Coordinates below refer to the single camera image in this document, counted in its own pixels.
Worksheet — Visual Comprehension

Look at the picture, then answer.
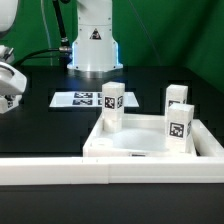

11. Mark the white square tabletop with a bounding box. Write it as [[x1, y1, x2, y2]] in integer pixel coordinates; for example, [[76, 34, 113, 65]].
[[83, 114, 196, 157]]

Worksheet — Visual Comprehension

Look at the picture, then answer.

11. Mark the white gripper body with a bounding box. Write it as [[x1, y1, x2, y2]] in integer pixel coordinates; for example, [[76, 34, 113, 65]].
[[0, 44, 28, 98]]

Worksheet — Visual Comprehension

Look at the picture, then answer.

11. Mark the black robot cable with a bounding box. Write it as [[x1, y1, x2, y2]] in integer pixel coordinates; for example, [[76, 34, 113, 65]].
[[13, 0, 73, 67]]

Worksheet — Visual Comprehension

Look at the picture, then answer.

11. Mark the white L-shaped obstacle fence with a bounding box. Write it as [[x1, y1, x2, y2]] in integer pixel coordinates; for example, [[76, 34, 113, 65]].
[[0, 120, 224, 185]]

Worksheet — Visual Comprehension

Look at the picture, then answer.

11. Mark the white sheet with fiducial tags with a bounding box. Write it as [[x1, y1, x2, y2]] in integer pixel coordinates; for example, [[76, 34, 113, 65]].
[[49, 91, 140, 109]]

